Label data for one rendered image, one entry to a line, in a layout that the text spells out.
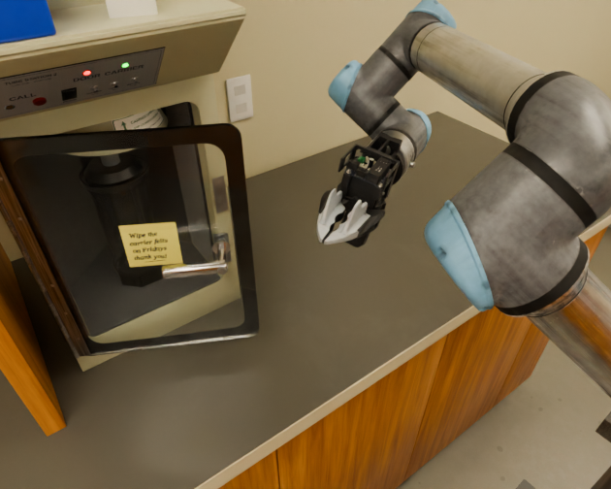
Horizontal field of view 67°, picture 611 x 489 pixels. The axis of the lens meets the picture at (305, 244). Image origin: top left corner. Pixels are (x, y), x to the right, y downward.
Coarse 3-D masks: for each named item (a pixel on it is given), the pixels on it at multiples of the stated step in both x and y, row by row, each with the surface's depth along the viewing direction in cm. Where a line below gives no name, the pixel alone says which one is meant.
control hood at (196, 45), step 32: (160, 0) 56; (192, 0) 56; (224, 0) 56; (64, 32) 46; (96, 32) 46; (128, 32) 47; (160, 32) 50; (192, 32) 52; (224, 32) 55; (0, 64) 43; (32, 64) 45; (64, 64) 47; (192, 64) 60
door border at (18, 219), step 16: (144, 128) 56; (0, 176) 56; (0, 192) 58; (0, 208) 59; (16, 208) 59; (16, 224) 61; (16, 240) 62; (32, 240) 63; (32, 256) 64; (32, 272) 66; (48, 272) 66; (48, 288) 68; (48, 304) 70; (64, 304) 71; (64, 320) 73; (80, 336) 76; (80, 352) 78
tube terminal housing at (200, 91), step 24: (48, 0) 52; (72, 0) 53; (96, 0) 54; (120, 96) 62; (144, 96) 63; (168, 96) 65; (192, 96) 68; (24, 120) 56; (48, 120) 58; (72, 120) 60; (96, 120) 61; (216, 120) 72; (96, 360) 83
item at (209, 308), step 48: (0, 144) 54; (48, 144) 55; (96, 144) 56; (144, 144) 57; (192, 144) 58; (240, 144) 59; (48, 192) 59; (96, 192) 60; (144, 192) 61; (192, 192) 62; (240, 192) 63; (48, 240) 63; (96, 240) 64; (192, 240) 67; (240, 240) 68; (96, 288) 70; (144, 288) 71; (192, 288) 73; (240, 288) 74; (96, 336) 76; (144, 336) 78; (192, 336) 80; (240, 336) 82
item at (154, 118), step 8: (152, 112) 70; (160, 112) 73; (112, 120) 65; (120, 120) 66; (128, 120) 67; (136, 120) 67; (144, 120) 68; (152, 120) 70; (160, 120) 72; (80, 128) 65; (88, 128) 65; (96, 128) 65; (104, 128) 65; (112, 128) 66; (120, 128) 66; (128, 128) 67; (136, 128) 67
